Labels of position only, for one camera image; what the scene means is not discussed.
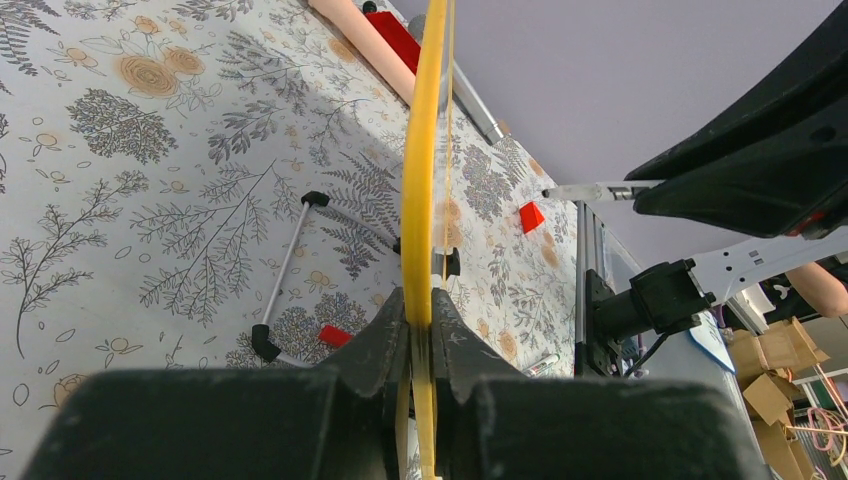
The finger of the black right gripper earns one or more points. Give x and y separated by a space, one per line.
774 163

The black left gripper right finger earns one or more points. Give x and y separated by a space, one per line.
496 423

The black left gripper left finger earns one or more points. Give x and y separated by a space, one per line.
344 418

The yellow framed whiteboard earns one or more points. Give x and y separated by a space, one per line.
424 175

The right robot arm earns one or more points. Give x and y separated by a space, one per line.
668 297

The green capped white marker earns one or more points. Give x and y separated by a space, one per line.
541 366

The red capped white marker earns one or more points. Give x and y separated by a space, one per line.
334 337

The red triangular block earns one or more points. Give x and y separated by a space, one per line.
531 217

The floral table mat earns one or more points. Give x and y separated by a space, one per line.
153 157

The red box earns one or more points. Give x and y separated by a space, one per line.
394 33

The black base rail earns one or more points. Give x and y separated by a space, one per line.
605 316

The whiteboard wire stand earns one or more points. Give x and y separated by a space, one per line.
445 263

